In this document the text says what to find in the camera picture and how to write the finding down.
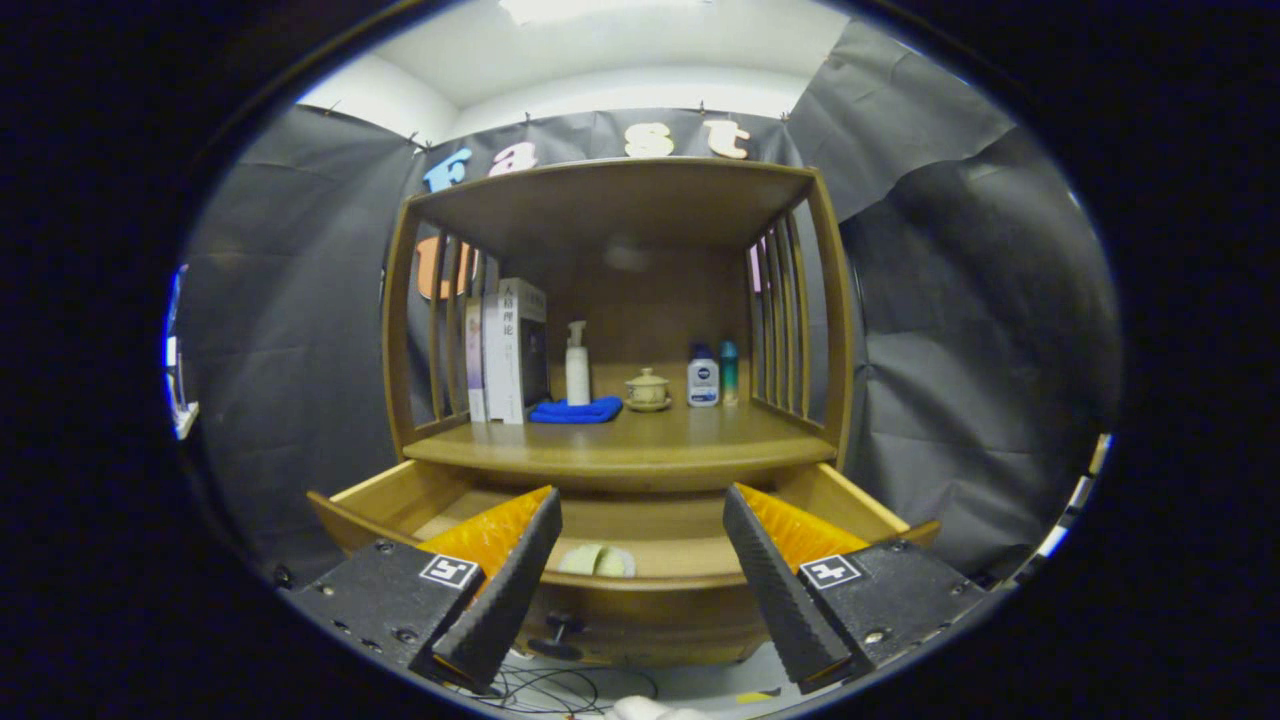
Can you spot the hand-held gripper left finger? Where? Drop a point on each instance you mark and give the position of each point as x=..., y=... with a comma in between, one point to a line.
x=505, y=600

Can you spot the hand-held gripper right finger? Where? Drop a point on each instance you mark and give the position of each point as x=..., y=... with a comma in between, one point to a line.
x=780, y=600

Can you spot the pale green slipper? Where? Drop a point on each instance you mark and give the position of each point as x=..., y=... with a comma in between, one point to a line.
x=600, y=562

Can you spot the wooden countertop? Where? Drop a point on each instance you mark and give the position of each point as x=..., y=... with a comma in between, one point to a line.
x=680, y=435

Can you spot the wooden cabinet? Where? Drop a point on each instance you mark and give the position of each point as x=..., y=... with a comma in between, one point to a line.
x=620, y=200

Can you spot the yellow tape piece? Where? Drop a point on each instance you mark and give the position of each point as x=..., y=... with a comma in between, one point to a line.
x=758, y=695

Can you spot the blue folded cloth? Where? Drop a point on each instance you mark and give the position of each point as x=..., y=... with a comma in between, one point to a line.
x=575, y=411

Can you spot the white lotion bottle blue cap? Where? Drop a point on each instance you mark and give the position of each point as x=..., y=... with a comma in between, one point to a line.
x=703, y=385

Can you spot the teal slim bottle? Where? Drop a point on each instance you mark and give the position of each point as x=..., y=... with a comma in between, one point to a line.
x=729, y=375

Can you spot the purple spine book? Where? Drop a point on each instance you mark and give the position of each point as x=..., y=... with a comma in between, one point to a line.
x=474, y=370

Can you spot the white pump bottle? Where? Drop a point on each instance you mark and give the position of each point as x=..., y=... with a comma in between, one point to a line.
x=578, y=375

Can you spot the thin white book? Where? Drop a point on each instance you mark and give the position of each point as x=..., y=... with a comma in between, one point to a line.
x=491, y=360

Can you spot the beige lidded tea cup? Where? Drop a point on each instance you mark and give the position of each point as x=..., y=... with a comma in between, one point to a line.
x=648, y=392

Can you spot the thick white book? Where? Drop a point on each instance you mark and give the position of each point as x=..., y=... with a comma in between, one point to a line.
x=520, y=350

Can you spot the white board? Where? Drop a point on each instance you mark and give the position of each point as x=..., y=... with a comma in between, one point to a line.
x=1052, y=540

